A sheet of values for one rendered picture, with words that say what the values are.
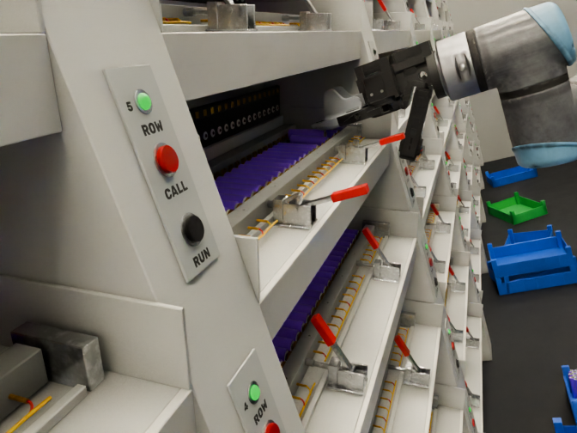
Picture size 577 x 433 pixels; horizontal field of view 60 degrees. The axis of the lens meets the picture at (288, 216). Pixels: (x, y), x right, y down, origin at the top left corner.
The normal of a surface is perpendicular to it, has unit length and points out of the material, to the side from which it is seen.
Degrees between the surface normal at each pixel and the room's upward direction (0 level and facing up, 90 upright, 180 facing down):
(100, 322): 90
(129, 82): 90
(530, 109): 90
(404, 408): 18
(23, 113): 108
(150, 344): 90
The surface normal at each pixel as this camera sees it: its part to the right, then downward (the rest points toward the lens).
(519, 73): -0.65, 0.38
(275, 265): -0.01, -0.94
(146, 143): 0.89, -0.19
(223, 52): 0.94, 0.10
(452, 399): -0.33, 0.33
